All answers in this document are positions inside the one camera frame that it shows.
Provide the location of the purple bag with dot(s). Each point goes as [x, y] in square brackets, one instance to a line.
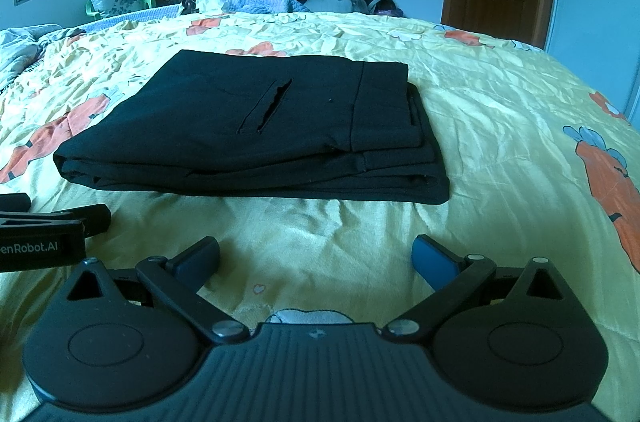
[389, 10]

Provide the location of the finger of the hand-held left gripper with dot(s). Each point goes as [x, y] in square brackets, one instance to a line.
[14, 203]
[75, 219]

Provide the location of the black pants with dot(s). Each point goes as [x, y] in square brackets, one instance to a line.
[240, 127]

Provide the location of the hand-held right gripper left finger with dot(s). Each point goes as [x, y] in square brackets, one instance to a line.
[196, 264]

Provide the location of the blue bed cover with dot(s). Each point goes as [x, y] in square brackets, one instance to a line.
[260, 5]

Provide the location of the green plastic chair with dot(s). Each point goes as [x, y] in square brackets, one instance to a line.
[145, 2]

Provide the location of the black and white cloth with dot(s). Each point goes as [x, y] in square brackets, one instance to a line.
[200, 4]

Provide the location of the zebra striped blanket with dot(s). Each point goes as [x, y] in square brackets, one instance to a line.
[17, 80]

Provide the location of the white quilt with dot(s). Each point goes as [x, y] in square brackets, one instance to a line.
[25, 47]

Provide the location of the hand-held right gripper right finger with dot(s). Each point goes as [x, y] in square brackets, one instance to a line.
[434, 268]

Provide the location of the yellow printed blanket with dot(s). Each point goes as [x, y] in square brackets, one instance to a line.
[500, 102]

